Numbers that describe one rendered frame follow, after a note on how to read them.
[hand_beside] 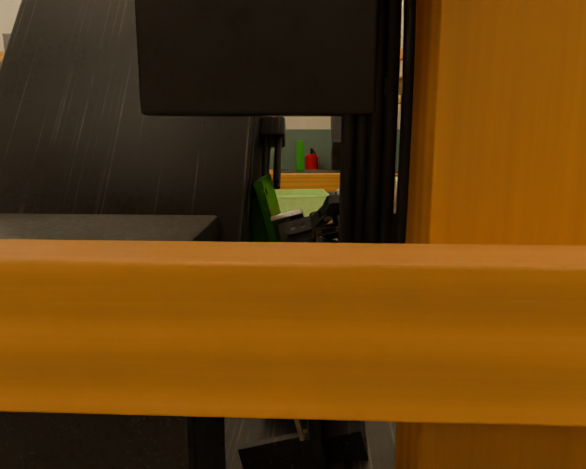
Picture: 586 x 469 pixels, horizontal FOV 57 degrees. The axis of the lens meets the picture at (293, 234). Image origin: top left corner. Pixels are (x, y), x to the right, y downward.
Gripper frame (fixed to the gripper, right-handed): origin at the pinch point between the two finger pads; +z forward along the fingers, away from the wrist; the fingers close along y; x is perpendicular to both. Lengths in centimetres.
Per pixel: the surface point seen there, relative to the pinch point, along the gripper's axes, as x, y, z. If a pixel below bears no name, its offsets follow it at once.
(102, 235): 5.6, 17.6, 16.4
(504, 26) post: 12.7, 34.8, -17.0
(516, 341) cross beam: 27.3, 27.2, -13.0
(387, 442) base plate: 20.0, -25.8, -3.9
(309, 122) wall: -401, -384, 5
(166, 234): 5.8, 15.7, 10.9
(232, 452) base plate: 18.4, -19.3, 16.9
